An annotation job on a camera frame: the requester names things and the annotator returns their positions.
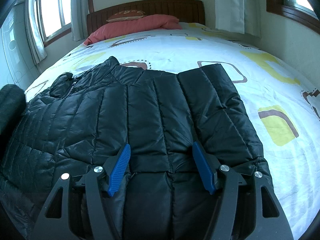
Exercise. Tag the window with brown wooden frame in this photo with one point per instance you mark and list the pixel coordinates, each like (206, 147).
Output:
(287, 7)

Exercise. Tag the bed with patterned white sheet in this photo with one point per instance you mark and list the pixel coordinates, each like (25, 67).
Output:
(175, 50)

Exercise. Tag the dark fuzzy cloth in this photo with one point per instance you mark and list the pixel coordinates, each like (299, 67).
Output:
(10, 107)

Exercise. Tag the brown wooden headboard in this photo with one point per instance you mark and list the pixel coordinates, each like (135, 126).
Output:
(160, 8)

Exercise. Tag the pink pillow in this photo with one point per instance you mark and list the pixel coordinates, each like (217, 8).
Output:
(140, 26)

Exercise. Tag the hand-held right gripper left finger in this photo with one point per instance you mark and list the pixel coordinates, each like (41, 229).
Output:
(120, 170)

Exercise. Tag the sheer white curtain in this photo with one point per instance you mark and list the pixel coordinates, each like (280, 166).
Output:
(35, 35)

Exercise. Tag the white patterned panel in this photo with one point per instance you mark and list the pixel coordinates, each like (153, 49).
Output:
(15, 47)

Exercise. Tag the brown patterned cushion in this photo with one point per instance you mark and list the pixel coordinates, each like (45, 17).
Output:
(126, 15)

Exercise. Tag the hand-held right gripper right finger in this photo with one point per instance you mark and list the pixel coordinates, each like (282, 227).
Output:
(203, 170)

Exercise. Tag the window with light frame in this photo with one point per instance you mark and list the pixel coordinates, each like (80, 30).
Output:
(52, 7)

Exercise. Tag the black puffer jacket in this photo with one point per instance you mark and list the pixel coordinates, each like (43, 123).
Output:
(150, 117)

